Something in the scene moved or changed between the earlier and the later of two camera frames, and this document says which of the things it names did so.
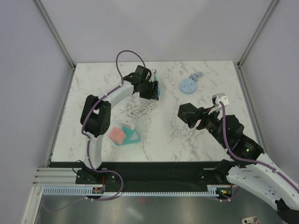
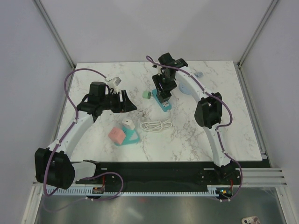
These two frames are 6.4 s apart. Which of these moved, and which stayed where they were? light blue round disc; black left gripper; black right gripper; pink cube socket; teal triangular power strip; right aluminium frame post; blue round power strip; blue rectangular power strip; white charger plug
Moved: blue rectangular power strip; black left gripper; black right gripper
Stayed: white charger plug; light blue round disc; pink cube socket; right aluminium frame post; blue round power strip; teal triangular power strip
